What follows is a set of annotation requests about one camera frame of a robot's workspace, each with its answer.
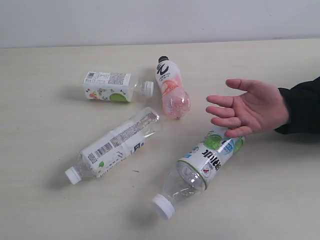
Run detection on pink peach drink bottle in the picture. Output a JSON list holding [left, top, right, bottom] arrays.
[[155, 55, 191, 119]]

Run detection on square bottle butterfly label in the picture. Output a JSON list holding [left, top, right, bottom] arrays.
[[83, 71, 154, 103]]

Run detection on clear bottle white barcode label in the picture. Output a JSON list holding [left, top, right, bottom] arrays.
[[65, 107, 161, 185]]

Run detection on person's open bare hand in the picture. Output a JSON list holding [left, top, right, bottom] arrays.
[[206, 78, 290, 138]]

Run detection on clear bottle lime label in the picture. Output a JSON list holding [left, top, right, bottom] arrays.
[[151, 126, 246, 220]]

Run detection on black sleeved forearm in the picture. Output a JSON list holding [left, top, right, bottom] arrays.
[[275, 78, 320, 135]]

